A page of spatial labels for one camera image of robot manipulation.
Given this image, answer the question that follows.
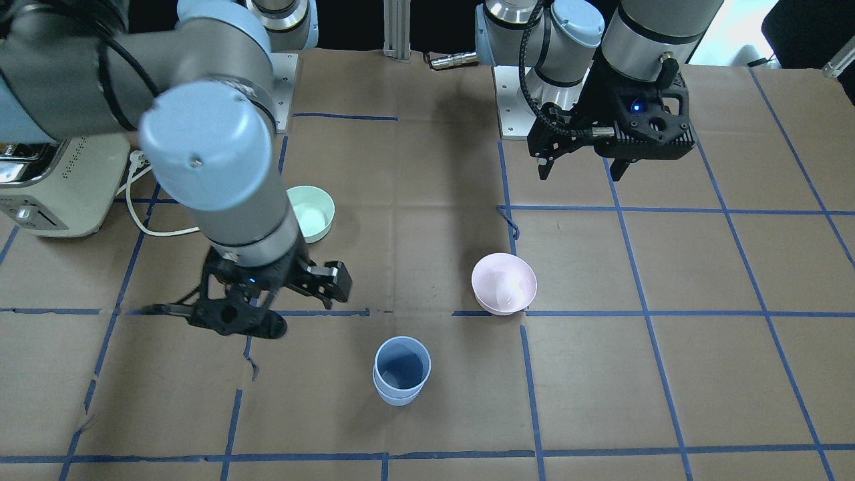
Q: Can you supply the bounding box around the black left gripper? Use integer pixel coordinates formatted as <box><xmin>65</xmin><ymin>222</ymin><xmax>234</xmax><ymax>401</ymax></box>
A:
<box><xmin>528</xmin><ymin>53</ymin><xmax>632</xmax><ymax>182</ymax></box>

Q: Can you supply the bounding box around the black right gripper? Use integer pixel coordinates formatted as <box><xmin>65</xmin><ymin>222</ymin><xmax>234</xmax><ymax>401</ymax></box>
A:
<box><xmin>142</xmin><ymin>234</ymin><xmax>353</xmax><ymax>319</ymax></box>

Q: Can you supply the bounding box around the blue cup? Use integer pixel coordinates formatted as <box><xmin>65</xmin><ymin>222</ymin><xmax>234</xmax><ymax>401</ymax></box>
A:
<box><xmin>372</xmin><ymin>336</ymin><xmax>432</xmax><ymax>397</ymax></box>
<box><xmin>376</xmin><ymin>386</ymin><xmax>421</xmax><ymax>407</ymax></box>

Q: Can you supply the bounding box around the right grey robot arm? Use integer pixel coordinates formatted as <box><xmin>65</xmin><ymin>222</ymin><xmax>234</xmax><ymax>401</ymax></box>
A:
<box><xmin>2</xmin><ymin>1</ymin><xmax>352</xmax><ymax>315</ymax></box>

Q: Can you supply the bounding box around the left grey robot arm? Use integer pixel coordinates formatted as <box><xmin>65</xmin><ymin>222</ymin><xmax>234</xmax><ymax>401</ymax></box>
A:
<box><xmin>474</xmin><ymin>1</ymin><xmax>721</xmax><ymax>182</ymax></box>

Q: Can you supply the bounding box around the green bowl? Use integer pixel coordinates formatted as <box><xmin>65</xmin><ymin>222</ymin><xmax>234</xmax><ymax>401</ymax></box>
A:
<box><xmin>287</xmin><ymin>185</ymin><xmax>335</xmax><ymax>244</ymax></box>

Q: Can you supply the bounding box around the pink bowl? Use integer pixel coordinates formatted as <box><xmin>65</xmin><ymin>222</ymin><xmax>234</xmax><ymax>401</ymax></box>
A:
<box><xmin>471</xmin><ymin>253</ymin><xmax>538</xmax><ymax>316</ymax></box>

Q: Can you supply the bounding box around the cream chrome toaster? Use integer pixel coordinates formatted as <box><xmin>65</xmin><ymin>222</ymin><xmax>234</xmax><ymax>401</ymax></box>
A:
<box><xmin>1</xmin><ymin>134</ymin><xmax>130</xmax><ymax>238</ymax></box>

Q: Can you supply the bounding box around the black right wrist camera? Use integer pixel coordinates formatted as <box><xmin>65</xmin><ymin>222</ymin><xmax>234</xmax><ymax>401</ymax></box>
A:
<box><xmin>188</xmin><ymin>285</ymin><xmax>287</xmax><ymax>340</ymax></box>

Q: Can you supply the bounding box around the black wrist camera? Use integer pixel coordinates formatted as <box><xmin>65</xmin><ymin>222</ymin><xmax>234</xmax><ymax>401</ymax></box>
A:
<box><xmin>188</xmin><ymin>285</ymin><xmax>287</xmax><ymax>340</ymax></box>
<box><xmin>604</xmin><ymin>70</ymin><xmax>696</xmax><ymax>160</ymax></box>

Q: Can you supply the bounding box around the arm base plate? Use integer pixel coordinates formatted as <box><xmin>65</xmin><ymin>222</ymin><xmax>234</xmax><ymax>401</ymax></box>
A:
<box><xmin>271</xmin><ymin>53</ymin><xmax>300</xmax><ymax>134</ymax></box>
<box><xmin>492</xmin><ymin>66</ymin><xmax>536</xmax><ymax>140</ymax></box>

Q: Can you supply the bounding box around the white toaster power cord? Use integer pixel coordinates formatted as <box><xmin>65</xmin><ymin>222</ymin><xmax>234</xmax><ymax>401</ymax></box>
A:
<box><xmin>117</xmin><ymin>150</ymin><xmax>201</xmax><ymax>238</ymax></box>

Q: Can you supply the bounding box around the aluminium frame post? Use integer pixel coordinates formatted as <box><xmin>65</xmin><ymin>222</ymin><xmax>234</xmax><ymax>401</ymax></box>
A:
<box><xmin>382</xmin><ymin>0</ymin><xmax>411</xmax><ymax>63</ymax></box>

